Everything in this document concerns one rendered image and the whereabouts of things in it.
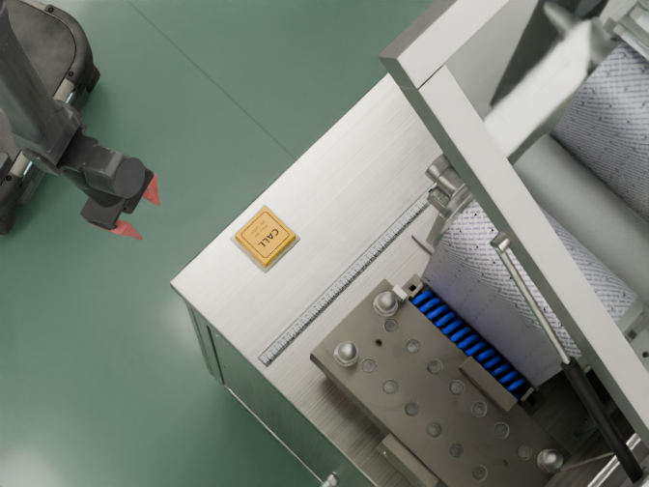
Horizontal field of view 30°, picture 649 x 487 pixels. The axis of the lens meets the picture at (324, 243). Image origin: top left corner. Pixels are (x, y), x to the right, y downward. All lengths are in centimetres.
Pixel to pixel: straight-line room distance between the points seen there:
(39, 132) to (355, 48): 161
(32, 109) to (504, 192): 73
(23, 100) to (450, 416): 76
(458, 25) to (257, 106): 211
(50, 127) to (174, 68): 149
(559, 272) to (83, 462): 196
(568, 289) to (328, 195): 102
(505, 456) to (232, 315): 48
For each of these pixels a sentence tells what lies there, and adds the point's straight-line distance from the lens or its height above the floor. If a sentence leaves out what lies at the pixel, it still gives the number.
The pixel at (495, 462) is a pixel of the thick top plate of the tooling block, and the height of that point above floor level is 103.
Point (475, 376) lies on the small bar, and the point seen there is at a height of 105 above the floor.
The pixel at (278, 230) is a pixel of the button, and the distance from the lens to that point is 195.
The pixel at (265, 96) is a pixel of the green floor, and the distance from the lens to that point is 301.
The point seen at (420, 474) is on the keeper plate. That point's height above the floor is 102.
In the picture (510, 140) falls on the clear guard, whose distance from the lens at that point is 97.
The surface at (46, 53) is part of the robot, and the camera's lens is 284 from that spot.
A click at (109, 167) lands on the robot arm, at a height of 128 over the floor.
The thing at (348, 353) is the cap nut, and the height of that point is 107.
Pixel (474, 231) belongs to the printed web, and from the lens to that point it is 158.
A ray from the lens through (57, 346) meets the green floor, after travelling 289.
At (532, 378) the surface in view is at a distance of 180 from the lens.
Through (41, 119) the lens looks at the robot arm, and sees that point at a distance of 155.
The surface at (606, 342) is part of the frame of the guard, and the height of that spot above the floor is 180.
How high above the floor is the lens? 280
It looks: 75 degrees down
